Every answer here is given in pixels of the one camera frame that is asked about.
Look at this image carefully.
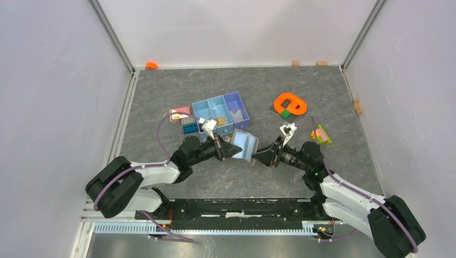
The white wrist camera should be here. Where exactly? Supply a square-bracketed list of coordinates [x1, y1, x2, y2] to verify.
[198, 118, 217, 139]
[279, 123, 297, 146]

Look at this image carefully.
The purple cable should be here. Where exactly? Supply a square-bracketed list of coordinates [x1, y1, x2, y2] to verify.
[93, 111, 205, 243]
[294, 116, 419, 254]

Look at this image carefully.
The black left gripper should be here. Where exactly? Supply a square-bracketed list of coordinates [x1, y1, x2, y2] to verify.
[189, 132, 242, 166]

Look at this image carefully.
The gold card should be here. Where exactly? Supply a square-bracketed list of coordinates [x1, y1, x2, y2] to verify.
[215, 117, 227, 127]

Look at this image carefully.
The orange plastic ring toy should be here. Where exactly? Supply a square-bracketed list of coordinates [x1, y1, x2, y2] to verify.
[273, 92, 308, 116]

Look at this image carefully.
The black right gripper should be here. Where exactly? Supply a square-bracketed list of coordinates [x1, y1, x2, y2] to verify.
[251, 135, 309, 171]

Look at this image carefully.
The blue building block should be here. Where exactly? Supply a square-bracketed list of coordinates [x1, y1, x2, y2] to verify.
[182, 124, 199, 134]

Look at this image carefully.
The light blue left drawer box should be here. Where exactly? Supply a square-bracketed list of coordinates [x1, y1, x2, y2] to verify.
[192, 99, 217, 142]

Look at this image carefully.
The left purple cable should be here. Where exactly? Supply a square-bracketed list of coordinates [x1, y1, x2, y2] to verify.
[93, 111, 205, 243]

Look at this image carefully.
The green block on black plate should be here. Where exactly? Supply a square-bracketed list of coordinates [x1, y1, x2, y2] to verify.
[270, 107, 298, 123]

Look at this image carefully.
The light blue drawer box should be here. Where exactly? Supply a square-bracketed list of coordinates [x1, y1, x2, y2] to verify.
[208, 95, 234, 135]
[192, 99, 217, 142]

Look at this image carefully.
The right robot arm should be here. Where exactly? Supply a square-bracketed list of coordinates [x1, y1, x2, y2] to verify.
[252, 137, 426, 257]

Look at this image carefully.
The light blue middle drawer box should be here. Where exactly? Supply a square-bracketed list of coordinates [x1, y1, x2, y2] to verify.
[208, 95, 234, 135]

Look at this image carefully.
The clear plastic block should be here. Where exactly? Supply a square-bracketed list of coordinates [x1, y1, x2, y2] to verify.
[180, 117, 196, 126]

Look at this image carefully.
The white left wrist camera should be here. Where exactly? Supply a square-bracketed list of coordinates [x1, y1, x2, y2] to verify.
[198, 118, 217, 139]

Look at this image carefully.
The wooden arch piece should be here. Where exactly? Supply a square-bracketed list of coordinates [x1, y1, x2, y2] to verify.
[353, 99, 363, 116]

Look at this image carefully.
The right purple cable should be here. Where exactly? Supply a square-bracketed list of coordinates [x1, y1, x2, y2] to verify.
[294, 116, 419, 254]

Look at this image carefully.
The pink card box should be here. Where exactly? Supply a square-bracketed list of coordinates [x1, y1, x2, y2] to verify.
[169, 106, 190, 122]

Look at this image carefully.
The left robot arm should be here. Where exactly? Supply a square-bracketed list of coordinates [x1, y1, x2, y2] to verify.
[85, 134, 242, 219]

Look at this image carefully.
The colourful building block stack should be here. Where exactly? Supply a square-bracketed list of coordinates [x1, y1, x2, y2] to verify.
[311, 125, 332, 145]

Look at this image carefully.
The purple plastic drawer box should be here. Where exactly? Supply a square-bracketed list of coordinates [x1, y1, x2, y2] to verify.
[223, 91, 250, 130]

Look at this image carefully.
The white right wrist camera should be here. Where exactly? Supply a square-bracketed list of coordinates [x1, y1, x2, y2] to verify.
[279, 123, 297, 146]

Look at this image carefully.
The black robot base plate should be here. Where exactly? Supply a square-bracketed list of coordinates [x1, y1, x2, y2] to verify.
[149, 197, 334, 230]

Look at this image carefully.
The orange cap at wall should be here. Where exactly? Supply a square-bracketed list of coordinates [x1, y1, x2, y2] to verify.
[145, 62, 158, 70]

